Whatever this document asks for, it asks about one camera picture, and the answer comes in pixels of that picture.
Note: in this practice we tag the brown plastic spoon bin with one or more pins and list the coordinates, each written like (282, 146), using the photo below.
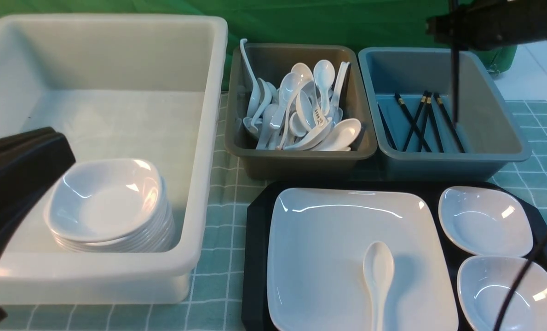
(272, 62)

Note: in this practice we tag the pile of white spoons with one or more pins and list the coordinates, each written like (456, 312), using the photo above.
(303, 112)

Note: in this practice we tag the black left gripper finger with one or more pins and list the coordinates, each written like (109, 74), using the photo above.
(30, 163)

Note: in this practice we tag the grey-blue plastic chopstick bin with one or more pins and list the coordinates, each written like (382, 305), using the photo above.
(397, 81)

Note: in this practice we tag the black chopstick in bin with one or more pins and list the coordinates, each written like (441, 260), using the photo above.
(415, 120)
(449, 122)
(412, 122)
(433, 121)

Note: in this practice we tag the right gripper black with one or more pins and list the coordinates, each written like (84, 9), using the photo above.
(439, 27)

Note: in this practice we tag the teal checkered tablecloth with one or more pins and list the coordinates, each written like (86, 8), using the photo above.
(214, 301)

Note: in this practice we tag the white ceramic spoon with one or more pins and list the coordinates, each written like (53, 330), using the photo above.
(378, 271)

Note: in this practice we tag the large white plastic tub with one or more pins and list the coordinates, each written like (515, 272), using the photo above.
(118, 86)

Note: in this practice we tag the stack of white bowls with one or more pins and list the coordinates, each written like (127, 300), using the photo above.
(111, 206)

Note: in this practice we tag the green backdrop cloth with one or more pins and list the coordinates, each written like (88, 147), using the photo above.
(355, 24)

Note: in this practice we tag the white small dish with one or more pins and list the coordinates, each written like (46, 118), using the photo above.
(485, 222)
(483, 283)

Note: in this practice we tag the large white square plate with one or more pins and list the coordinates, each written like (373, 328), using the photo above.
(318, 239)

